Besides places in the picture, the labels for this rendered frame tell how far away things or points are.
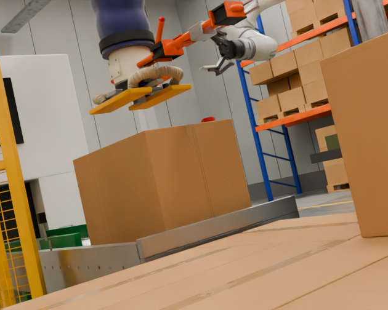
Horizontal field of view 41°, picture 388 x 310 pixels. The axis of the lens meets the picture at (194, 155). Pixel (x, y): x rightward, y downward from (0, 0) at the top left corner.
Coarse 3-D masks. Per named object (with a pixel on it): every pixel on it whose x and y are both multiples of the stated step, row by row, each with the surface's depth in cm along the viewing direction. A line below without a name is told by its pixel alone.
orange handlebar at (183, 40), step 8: (232, 8) 159; (240, 8) 159; (208, 24) 168; (176, 40) 182; (184, 40) 179; (168, 48) 186; (176, 48) 189; (144, 64) 200; (152, 64) 203; (112, 80) 219
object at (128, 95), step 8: (136, 88) 190; (144, 88) 192; (120, 96) 194; (128, 96) 193; (136, 96) 197; (104, 104) 204; (112, 104) 202; (120, 104) 206; (96, 112) 212; (104, 112) 216
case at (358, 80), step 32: (320, 64) 115; (352, 64) 108; (384, 64) 102; (352, 96) 109; (384, 96) 103; (352, 128) 111; (384, 128) 104; (352, 160) 112; (384, 160) 106; (352, 192) 113; (384, 192) 107; (384, 224) 108
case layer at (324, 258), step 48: (240, 240) 154; (288, 240) 133; (336, 240) 117; (384, 240) 104; (96, 288) 125; (144, 288) 111; (192, 288) 99; (240, 288) 90; (288, 288) 82; (336, 288) 76; (384, 288) 70
